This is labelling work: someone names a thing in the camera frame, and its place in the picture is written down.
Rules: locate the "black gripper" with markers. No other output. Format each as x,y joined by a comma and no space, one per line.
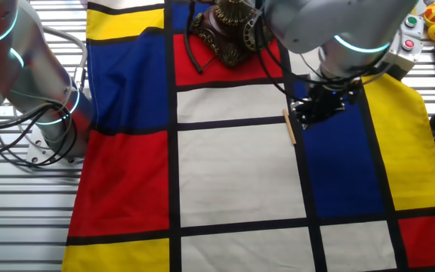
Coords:
332,98

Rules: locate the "short wooden stick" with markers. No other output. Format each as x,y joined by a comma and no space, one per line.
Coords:
289,126

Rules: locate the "antique brown brass rotary phone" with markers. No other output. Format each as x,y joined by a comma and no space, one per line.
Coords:
225,34

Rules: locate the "Mondrian pattern tablecloth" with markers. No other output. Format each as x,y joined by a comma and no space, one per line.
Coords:
240,170

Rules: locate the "grey box red button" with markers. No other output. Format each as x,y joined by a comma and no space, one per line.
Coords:
404,53

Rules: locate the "grey box green button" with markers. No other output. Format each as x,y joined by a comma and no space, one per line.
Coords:
412,24

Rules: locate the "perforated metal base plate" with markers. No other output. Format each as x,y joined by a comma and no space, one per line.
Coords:
40,151

